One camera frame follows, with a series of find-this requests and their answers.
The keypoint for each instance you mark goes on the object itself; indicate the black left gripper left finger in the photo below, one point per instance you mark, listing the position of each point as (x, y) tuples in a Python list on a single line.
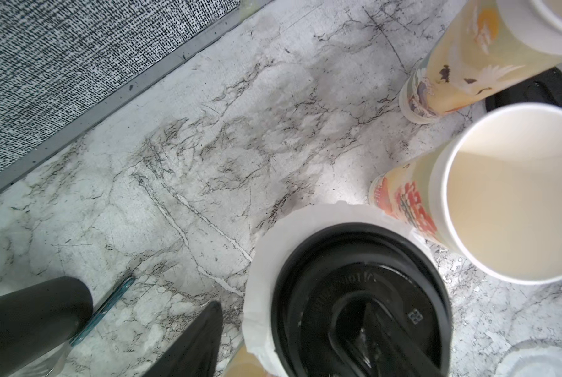
[(195, 352)]

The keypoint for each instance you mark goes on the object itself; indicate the middle yellow paper cup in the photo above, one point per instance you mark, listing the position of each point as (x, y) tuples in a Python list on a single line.
[(492, 194)]

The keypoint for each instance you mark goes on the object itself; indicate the black plastic cup lid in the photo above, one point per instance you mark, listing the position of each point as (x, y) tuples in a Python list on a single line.
[(545, 88), (320, 298)]

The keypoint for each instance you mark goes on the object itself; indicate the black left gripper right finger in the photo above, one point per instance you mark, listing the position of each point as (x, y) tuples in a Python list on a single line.
[(392, 351)]

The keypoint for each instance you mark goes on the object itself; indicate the fork with teal handle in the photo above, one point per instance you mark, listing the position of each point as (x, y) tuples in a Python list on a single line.
[(54, 364)]

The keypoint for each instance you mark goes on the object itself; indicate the black cylindrical cup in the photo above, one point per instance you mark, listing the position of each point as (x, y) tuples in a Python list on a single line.
[(37, 319)]

